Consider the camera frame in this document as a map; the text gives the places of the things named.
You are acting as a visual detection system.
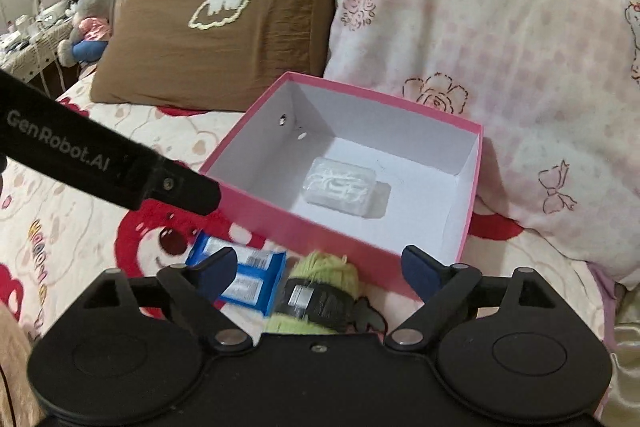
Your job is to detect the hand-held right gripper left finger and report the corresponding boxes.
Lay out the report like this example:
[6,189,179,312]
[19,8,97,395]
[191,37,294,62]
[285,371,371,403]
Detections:
[82,247,255,353]

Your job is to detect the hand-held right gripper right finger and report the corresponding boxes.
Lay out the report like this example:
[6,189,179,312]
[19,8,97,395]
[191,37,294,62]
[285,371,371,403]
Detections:
[384,245,558,353]

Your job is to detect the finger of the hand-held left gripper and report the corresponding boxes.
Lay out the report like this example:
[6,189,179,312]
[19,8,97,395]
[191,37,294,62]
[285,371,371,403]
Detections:
[131,155,222,215]

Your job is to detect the blue snack packet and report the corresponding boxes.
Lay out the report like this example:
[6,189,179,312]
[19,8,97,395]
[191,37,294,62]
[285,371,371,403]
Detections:
[185,234,287,315]

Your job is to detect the green yarn ball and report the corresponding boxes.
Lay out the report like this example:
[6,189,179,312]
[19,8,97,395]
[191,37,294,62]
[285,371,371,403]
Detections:
[264,251,362,338]

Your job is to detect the pink cardboard box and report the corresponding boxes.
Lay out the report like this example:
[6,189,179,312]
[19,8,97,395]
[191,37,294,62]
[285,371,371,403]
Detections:
[198,72,483,303]

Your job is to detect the cluttered bedside table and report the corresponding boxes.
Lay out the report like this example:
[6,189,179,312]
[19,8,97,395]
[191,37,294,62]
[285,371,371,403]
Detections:
[0,0,76,98]

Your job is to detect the bear print bed sheet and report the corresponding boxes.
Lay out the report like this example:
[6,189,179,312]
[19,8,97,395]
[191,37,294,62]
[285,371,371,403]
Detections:
[0,74,616,358]

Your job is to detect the clear plastic packet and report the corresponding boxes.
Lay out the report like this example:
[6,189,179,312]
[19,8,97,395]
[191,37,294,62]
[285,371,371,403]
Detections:
[302,155,391,220]

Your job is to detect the grey plush toy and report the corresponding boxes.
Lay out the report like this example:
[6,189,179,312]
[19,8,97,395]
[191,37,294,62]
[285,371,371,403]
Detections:
[57,0,113,68]

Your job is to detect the brown pillow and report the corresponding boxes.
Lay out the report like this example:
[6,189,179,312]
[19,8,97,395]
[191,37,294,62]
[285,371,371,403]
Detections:
[90,0,335,112]

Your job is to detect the beige fleece clothing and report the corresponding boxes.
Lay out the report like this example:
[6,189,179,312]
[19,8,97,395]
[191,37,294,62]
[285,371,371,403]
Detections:
[0,302,43,427]

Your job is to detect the beige satin cloth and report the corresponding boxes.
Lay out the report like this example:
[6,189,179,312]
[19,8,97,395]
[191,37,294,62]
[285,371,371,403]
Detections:
[597,322,640,427]

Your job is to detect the pink floral pillow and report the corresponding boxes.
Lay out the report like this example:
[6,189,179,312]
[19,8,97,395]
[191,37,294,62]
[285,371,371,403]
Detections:
[320,0,640,288]

